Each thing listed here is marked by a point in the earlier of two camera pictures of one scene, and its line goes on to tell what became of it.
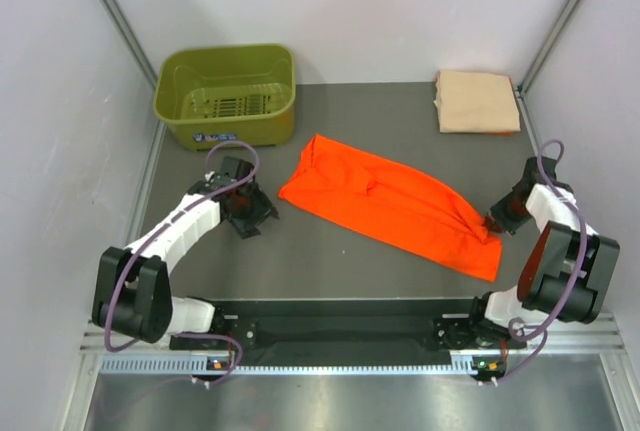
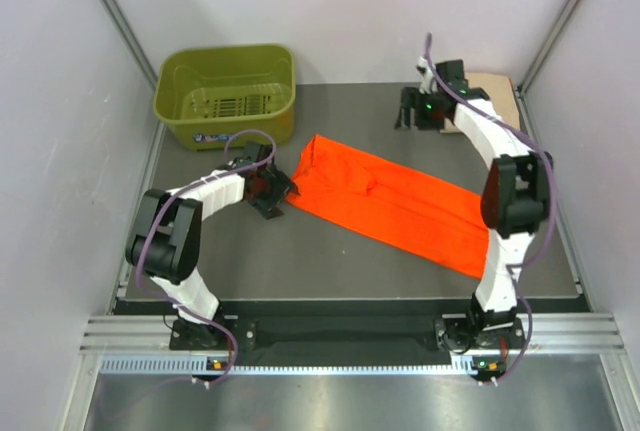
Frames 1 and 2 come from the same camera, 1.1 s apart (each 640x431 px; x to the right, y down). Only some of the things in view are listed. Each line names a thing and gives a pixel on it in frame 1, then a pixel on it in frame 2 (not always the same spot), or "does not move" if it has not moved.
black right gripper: [508, 224] -> [411, 99]
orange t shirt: [387, 198] does not move
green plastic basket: [205, 94] does not move
